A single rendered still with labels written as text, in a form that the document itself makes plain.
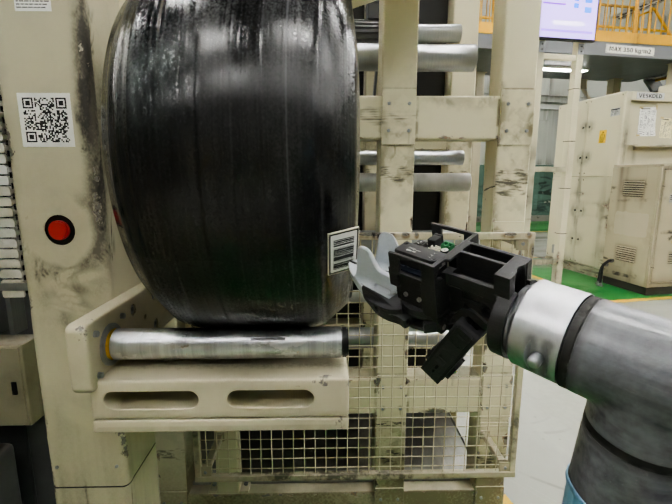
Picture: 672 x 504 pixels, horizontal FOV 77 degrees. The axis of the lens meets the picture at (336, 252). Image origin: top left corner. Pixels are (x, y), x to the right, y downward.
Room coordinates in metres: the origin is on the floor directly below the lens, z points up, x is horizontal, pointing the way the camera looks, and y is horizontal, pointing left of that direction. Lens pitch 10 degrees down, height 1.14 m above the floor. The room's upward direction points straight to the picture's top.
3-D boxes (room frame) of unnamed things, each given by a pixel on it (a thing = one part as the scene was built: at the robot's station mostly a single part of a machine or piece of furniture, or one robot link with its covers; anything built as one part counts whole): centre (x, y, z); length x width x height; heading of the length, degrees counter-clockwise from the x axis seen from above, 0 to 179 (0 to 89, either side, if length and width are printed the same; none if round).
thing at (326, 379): (0.59, 0.16, 0.84); 0.36 x 0.09 x 0.06; 91
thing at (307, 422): (0.73, 0.17, 0.80); 0.37 x 0.36 x 0.02; 1
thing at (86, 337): (0.72, 0.34, 0.90); 0.40 x 0.03 x 0.10; 1
